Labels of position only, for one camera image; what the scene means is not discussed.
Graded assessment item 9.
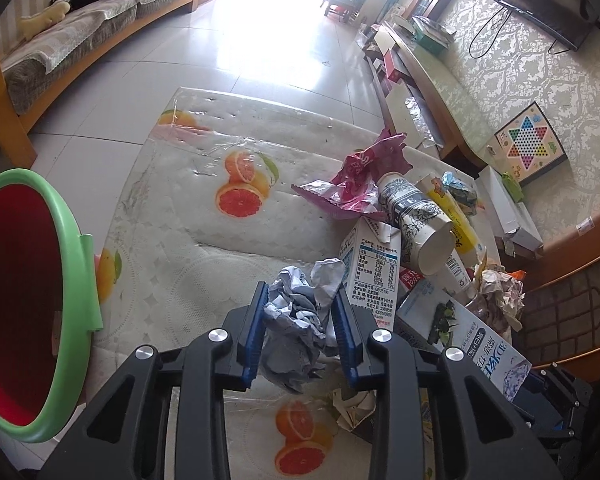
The yellow plush toy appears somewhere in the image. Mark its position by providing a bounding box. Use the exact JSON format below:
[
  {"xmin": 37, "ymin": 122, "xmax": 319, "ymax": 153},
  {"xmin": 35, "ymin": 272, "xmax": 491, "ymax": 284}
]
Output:
[{"xmin": 19, "ymin": 0, "xmax": 72, "ymax": 41}]

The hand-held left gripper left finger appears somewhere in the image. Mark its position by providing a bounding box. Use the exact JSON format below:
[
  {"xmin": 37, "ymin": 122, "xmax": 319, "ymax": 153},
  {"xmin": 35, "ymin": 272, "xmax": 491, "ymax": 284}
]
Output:
[{"xmin": 37, "ymin": 281, "xmax": 271, "ymax": 480}]

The yellow cardboard box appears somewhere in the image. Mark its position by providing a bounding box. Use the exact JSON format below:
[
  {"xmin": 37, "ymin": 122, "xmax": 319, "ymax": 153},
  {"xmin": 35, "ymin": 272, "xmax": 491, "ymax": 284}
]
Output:
[{"xmin": 415, "ymin": 172, "xmax": 488, "ymax": 266}]

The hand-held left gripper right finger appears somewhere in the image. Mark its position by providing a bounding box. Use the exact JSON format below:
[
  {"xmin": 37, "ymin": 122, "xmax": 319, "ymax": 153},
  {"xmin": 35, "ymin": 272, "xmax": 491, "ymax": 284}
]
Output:
[{"xmin": 330, "ymin": 292, "xmax": 563, "ymax": 480}]

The wooden sofa with cushions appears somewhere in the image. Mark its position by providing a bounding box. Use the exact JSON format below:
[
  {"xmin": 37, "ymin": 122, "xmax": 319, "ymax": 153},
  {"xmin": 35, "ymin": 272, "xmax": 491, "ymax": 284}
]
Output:
[{"xmin": 0, "ymin": 0, "xmax": 201, "ymax": 168}]

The pink snack wrapper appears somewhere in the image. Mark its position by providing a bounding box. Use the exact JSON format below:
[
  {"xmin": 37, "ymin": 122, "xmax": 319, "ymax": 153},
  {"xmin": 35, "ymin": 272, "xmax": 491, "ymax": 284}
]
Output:
[{"xmin": 291, "ymin": 129, "xmax": 412, "ymax": 222}]

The white and blue milk carton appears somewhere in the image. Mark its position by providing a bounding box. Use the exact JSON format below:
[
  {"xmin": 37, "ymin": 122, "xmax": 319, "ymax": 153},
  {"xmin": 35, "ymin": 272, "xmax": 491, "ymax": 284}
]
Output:
[{"xmin": 337, "ymin": 217, "xmax": 403, "ymax": 333}]

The patterned paper cup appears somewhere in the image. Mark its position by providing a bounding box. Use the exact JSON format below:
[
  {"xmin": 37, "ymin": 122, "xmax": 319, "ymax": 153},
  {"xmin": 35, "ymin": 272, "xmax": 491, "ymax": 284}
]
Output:
[{"xmin": 377, "ymin": 172, "xmax": 456, "ymax": 276}]

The blue and white carton box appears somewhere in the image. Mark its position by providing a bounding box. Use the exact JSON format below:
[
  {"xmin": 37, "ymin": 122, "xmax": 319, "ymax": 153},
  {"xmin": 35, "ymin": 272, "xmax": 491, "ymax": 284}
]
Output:
[{"xmin": 395, "ymin": 280, "xmax": 533, "ymax": 403}]

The crumpled brown paper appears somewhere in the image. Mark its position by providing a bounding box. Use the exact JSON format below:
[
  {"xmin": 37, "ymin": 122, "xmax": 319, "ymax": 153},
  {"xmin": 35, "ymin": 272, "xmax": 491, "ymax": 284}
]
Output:
[{"xmin": 472, "ymin": 255, "xmax": 526, "ymax": 333}]

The star checkers game board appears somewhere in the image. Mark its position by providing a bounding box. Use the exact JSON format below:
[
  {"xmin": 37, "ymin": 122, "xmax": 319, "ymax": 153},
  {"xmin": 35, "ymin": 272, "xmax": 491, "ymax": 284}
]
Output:
[{"xmin": 495, "ymin": 101, "xmax": 569, "ymax": 186}]

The red bin with green rim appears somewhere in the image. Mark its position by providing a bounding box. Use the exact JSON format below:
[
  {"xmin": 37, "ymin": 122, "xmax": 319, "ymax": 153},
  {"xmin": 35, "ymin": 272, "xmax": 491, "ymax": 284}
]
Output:
[{"xmin": 0, "ymin": 169, "xmax": 103, "ymax": 443}]

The silver foil sheet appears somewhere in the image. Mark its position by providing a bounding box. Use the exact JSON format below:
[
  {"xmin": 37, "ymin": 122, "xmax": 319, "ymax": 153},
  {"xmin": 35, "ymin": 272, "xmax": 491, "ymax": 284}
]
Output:
[{"xmin": 402, "ymin": 97, "xmax": 443, "ymax": 148}]

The white cardboard box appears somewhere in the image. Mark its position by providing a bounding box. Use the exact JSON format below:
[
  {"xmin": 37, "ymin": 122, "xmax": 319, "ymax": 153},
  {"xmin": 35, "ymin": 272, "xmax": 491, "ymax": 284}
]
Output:
[{"xmin": 477, "ymin": 165, "xmax": 545, "ymax": 256}]

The small green toy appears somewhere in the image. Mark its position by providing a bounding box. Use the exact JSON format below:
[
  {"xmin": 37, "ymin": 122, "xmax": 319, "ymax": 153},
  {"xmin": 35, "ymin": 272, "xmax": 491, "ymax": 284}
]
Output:
[{"xmin": 500, "ymin": 171, "xmax": 525, "ymax": 201}]

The black television cable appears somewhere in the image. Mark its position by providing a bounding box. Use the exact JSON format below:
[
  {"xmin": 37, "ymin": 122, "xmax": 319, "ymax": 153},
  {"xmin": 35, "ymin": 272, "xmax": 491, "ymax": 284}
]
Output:
[{"xmin": 469, "ymin": 6, "xmax": 511, "ymax": 60}]

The wooden chair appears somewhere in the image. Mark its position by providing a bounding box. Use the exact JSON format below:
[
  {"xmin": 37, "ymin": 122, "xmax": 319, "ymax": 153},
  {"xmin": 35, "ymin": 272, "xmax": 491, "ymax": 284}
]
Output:
[{"xmin": 520, "ymin": 200, "xmax": 600, "ymax": 376}]

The red box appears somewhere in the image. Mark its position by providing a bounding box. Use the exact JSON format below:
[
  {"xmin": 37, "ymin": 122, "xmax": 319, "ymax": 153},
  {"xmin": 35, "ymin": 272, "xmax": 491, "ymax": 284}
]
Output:
[{"xmin": 382, "ymin": 49, "xmax": 406, "ymax": 81}]

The dark dining chair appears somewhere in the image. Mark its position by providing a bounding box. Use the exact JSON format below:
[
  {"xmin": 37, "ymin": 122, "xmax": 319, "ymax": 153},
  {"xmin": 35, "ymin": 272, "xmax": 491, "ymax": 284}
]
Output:
[{"xmin": 325, "ymin": 0, "xmax": 376, "ymax": 23}]

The long wooden television cabinet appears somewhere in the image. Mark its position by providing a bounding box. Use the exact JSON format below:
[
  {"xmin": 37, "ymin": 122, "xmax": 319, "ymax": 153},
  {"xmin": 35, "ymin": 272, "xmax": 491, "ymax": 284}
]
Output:
[{"xmin": 365, "ymin": 20, "xmax": 501, "ymax": 171}]

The dark crumpled foil wrapper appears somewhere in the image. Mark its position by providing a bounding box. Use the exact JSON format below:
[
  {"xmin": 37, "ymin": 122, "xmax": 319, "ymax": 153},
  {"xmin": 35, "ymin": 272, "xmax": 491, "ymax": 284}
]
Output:
[{"xmin": 440, "ymin": 171, "xmax": 481, "ymax": 216}]

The white paper ball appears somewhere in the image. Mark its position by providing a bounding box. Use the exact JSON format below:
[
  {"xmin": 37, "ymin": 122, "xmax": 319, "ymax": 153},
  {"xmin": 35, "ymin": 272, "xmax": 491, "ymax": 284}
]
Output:
[{"xmin": 260, "ymin": 258, "xmax": 348, "ymax": 395}]

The small crumpled beige paper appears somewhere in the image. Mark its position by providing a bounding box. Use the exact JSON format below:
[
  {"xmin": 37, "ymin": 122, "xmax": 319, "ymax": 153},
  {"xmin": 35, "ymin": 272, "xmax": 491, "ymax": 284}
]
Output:
[{"xmin": 330, "ymin": 387, "xmax": 378, "ymax": 433}]

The green flat box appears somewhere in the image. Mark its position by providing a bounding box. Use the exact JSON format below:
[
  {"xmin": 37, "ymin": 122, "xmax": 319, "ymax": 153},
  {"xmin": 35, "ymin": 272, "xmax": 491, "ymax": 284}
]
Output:
[{"xmin": 412, "ymin": 15, "xmax": 456, "ymax": 53}]

